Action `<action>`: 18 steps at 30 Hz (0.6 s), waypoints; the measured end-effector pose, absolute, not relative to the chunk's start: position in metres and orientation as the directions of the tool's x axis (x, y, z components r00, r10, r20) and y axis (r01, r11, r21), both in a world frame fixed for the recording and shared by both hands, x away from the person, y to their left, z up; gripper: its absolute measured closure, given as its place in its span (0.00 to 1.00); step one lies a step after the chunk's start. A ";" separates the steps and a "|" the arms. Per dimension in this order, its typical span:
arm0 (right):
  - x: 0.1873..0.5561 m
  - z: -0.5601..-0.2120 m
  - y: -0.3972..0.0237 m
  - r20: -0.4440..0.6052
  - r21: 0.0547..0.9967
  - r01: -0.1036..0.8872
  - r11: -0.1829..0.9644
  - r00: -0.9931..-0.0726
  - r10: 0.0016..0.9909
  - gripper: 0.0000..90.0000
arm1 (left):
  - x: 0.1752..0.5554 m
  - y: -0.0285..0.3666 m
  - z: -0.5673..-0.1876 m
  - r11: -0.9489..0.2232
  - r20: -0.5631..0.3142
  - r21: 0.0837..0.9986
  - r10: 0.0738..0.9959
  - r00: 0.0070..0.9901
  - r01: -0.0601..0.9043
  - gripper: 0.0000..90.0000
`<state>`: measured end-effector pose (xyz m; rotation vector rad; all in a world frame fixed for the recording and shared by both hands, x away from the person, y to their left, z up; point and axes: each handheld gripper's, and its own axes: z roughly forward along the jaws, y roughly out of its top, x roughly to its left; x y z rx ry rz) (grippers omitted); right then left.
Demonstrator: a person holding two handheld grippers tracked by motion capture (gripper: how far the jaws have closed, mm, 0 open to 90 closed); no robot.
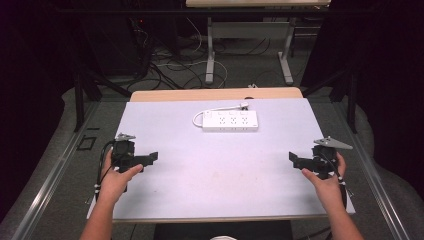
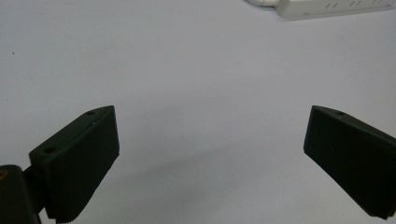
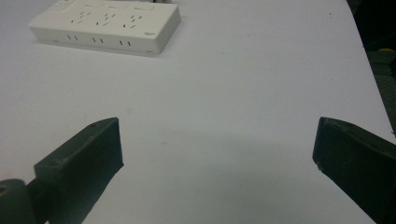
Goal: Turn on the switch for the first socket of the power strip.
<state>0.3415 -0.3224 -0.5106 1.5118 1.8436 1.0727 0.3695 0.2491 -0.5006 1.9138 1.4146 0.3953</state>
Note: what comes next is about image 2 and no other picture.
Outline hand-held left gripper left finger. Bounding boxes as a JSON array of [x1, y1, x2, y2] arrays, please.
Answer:
[[28, 105, 120, 224]]

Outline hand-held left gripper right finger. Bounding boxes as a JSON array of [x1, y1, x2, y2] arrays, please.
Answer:
[[303, 105, 396, 220]]

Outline white power strip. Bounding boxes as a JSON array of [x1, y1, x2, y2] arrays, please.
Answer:
[[276, 0, 396, 21]]

